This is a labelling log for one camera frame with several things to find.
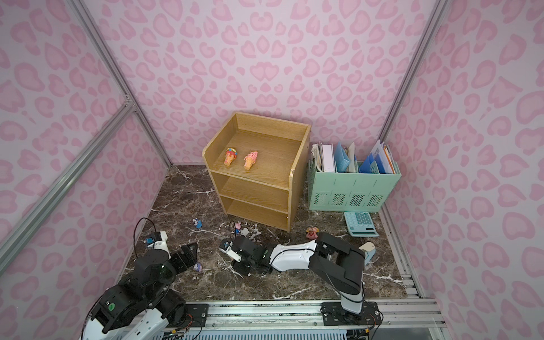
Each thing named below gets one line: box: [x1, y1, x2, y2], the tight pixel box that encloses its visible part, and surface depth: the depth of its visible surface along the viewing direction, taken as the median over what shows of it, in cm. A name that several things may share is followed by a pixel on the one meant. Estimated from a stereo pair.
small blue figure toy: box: [191, 217, 203, 231], surface depth 97 cm
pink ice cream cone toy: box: [243, 150, 258, 170], surface depth 76 cm
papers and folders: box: [311, 140, 401, 175], surface depth 89 cm
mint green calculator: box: [344, 211, 379, 238], surface depth 95 cm
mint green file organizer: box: [307, 158, 402, 212], surface depth 88 cm
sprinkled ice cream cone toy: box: [223, 147, 238, 167], surface depth 78 cm
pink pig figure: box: [305, 225, 320, 241], surface depth 92 cm
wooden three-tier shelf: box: [201, 111, 311, 233], surface depth 84 cm
